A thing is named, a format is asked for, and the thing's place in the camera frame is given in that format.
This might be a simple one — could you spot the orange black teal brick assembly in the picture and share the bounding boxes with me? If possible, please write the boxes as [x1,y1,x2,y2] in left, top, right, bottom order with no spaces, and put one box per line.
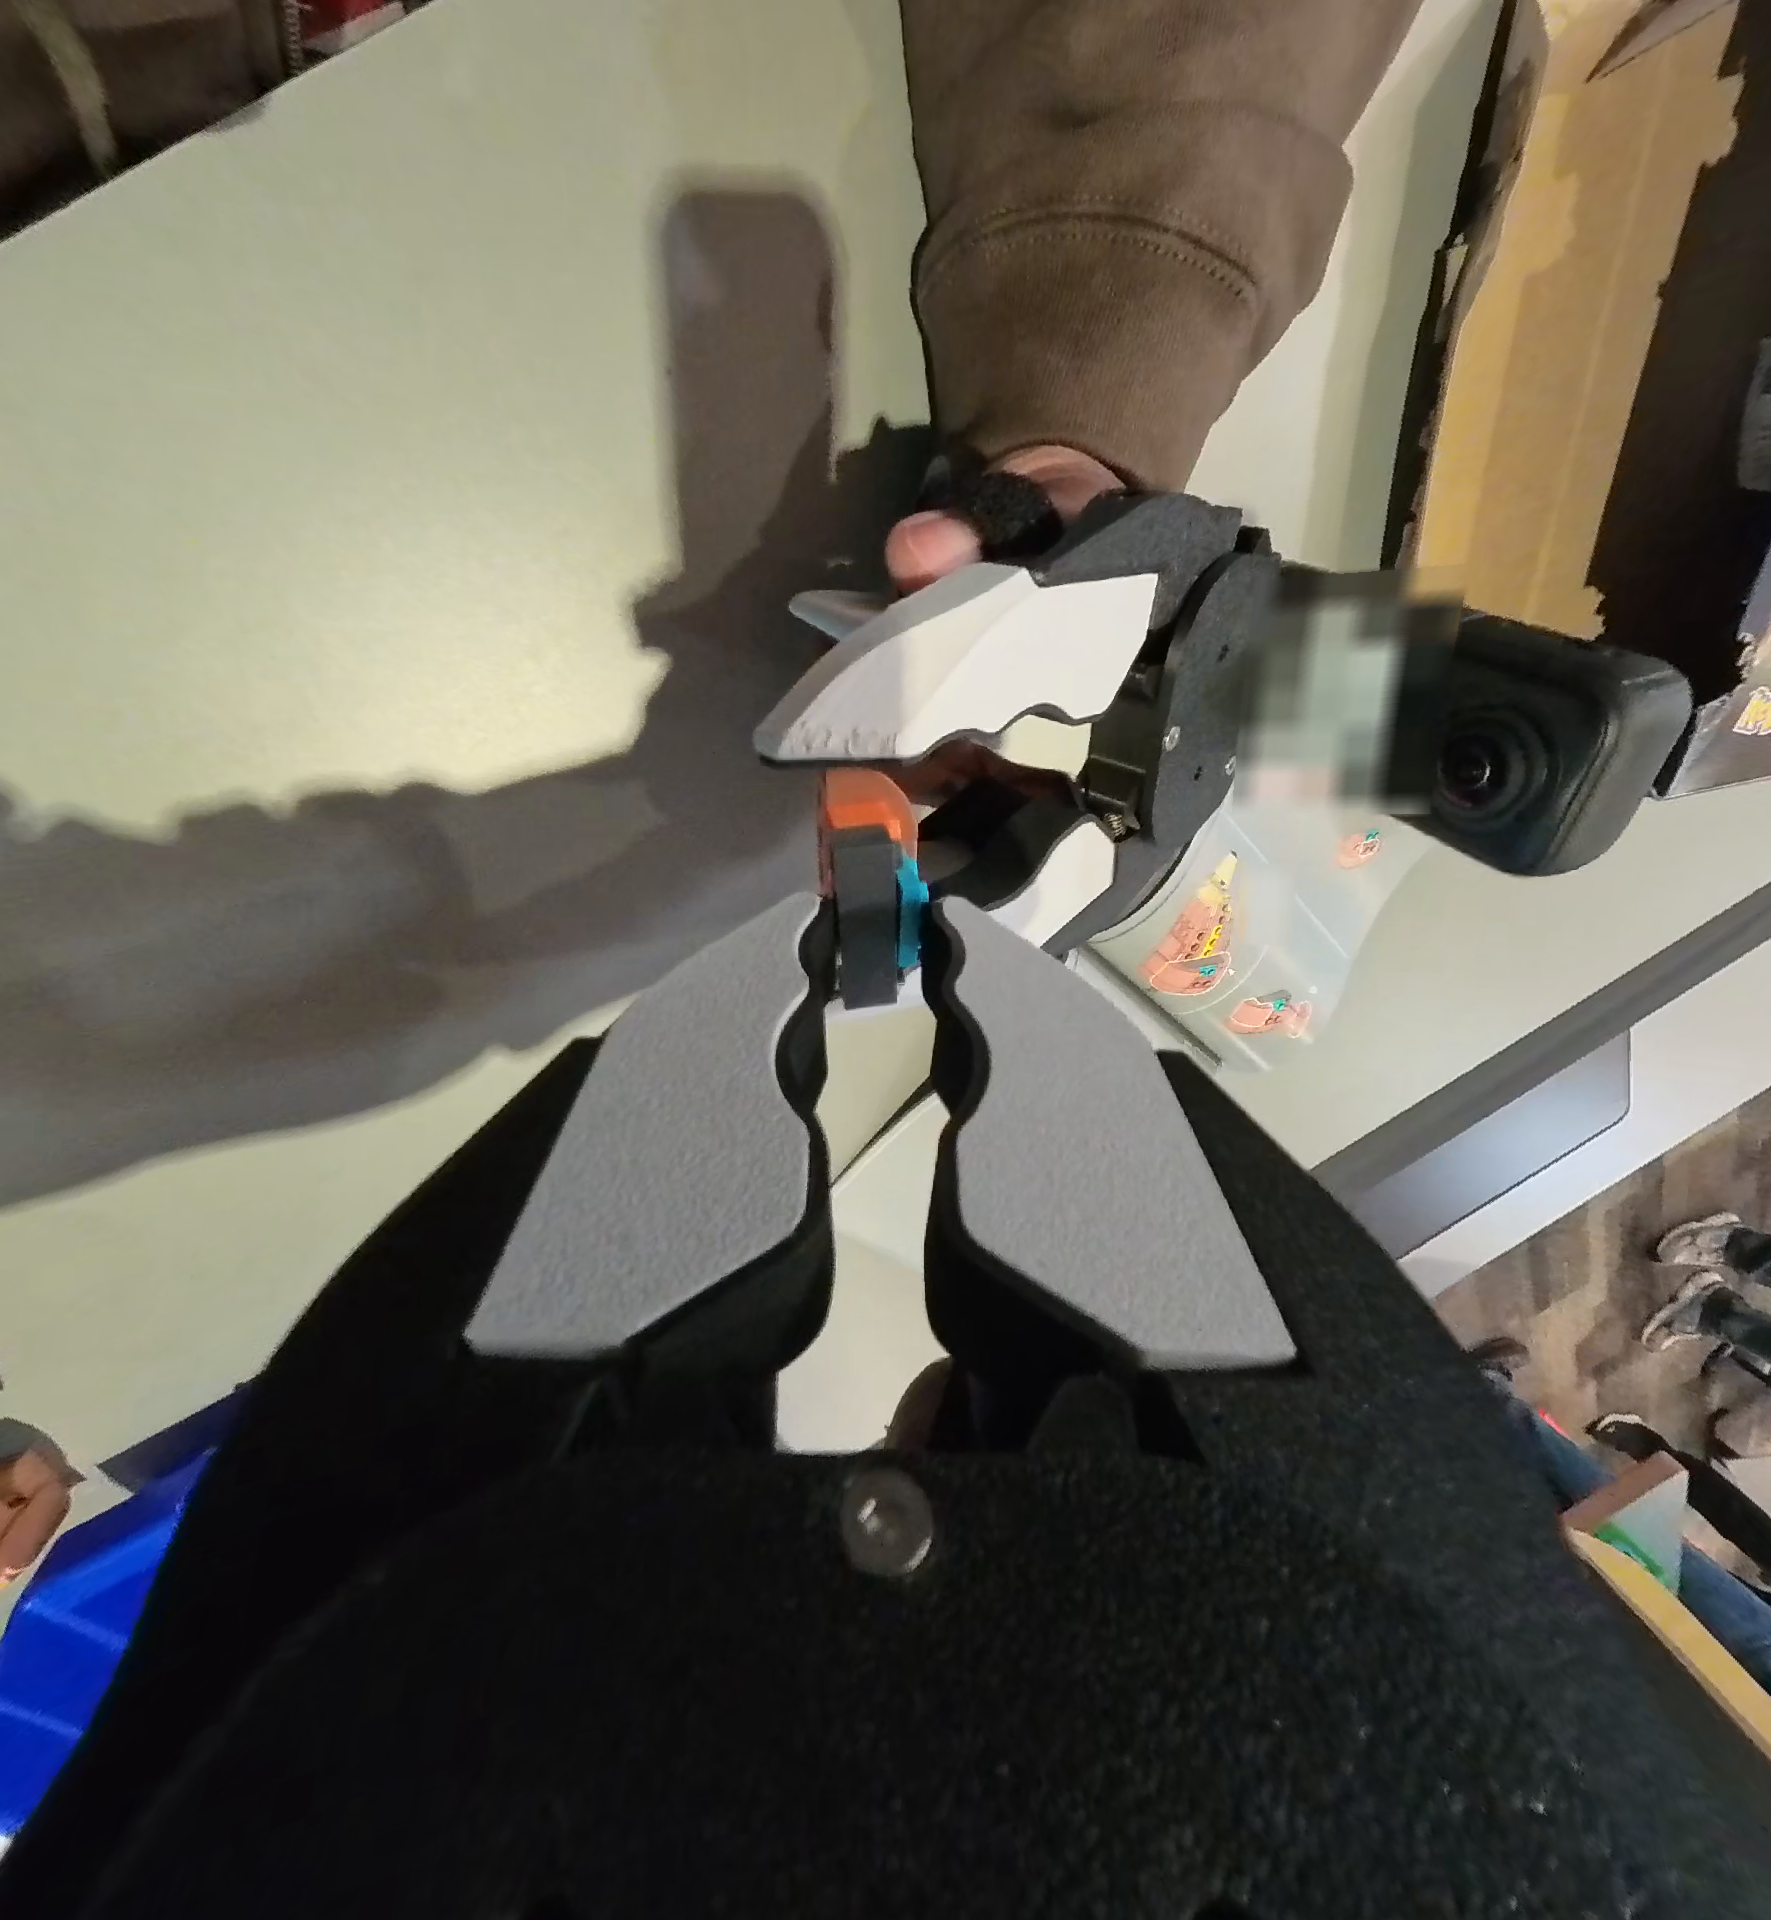
[819,768,933,1010]

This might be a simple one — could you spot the person's brown hoodie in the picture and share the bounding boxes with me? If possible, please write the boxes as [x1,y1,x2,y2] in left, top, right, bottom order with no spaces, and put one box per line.
[0,0,320,288]

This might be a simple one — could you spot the person's left hand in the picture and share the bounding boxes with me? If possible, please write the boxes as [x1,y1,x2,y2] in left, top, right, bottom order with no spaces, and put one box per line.
[881,439,1135,600]

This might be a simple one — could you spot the grey desk panel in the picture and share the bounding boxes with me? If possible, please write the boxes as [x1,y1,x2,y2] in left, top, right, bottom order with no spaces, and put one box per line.
[1326,861,1771,1265]

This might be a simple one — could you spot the brown cardboard box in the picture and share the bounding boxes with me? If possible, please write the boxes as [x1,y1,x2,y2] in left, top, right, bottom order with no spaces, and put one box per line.
[1402,0,1771,695]

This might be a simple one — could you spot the blue plastic bin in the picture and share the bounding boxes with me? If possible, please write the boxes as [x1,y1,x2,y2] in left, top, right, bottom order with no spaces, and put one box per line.
[0,1437,232,1920]

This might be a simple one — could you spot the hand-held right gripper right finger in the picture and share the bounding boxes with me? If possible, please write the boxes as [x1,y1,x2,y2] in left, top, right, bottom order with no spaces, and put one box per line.
[926,898,1309,1412]

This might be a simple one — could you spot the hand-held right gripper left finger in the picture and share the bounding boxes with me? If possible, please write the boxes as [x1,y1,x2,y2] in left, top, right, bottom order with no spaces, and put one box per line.
[460,898,846,1412]

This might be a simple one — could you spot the toy brick instruction booklet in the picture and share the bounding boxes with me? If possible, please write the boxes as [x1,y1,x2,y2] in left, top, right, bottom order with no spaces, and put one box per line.
[824,810,1389,1202]

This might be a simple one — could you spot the person's left forearm brown sleeve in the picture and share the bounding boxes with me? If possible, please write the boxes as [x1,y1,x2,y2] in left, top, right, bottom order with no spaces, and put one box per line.
[899,0,1511,489]

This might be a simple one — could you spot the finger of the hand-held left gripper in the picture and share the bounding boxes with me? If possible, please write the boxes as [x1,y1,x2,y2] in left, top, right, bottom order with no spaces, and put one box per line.
[915,750,1131,956]
[754,566,1156,768]

